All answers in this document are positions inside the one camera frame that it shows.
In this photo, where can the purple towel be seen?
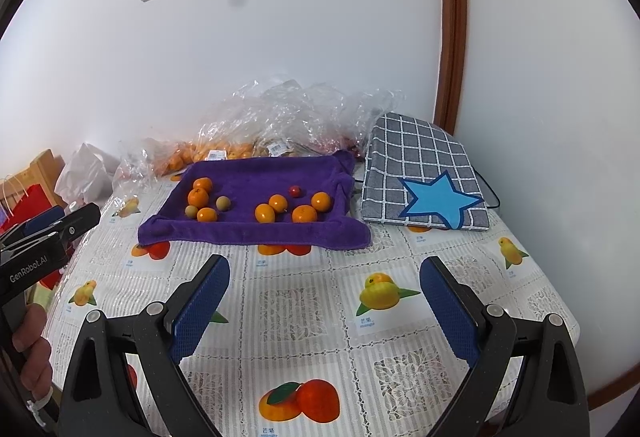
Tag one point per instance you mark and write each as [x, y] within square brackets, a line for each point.
[240, 187]

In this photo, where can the orange with green stem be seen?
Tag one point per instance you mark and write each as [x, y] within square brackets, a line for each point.
[202, 183]

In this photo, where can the oval orange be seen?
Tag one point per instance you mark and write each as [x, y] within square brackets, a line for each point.
[265, 212]

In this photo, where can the yellow green round fruit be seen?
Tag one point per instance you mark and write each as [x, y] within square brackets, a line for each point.
[191, 211]

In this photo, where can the red paper bag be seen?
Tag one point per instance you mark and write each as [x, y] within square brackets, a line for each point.
[30, 207]

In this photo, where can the large rough orange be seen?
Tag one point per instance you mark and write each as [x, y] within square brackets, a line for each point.
[304, 214]

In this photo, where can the brown door frame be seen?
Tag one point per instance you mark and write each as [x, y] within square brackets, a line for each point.
[452, 17]

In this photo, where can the crumpled clear plastic bag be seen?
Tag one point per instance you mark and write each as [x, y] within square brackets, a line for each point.
[320, 117]

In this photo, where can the olive green round fruit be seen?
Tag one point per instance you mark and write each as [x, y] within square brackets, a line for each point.
[223, 203]

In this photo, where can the small round orange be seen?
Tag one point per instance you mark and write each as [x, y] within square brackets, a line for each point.
[198, 198]

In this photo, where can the fruit printed tablecloth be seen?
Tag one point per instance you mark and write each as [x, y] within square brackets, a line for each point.
[310, 297]

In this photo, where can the clear plastic bag of oranges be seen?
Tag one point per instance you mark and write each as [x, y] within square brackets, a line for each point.
[210, 149]

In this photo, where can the small clear plastic bag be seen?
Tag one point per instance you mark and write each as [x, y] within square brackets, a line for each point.
[137, 167]

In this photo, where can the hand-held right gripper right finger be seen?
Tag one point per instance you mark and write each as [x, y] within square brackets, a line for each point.
[450, 312]

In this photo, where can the checked cushion with blue star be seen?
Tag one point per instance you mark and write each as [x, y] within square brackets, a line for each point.
[420, 157]

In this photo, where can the brown baseboard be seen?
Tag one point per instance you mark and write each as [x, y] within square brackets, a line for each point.
[615, 394]

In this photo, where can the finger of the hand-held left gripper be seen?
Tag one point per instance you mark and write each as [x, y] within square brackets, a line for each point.
[75, 227]
[45, 219]

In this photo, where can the white plastic bag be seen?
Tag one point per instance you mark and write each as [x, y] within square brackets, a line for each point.
[85, 172]

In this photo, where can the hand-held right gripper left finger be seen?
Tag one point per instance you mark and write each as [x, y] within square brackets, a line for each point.
[200, 307]

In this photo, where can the person's left hand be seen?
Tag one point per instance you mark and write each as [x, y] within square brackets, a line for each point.
[35, 347]

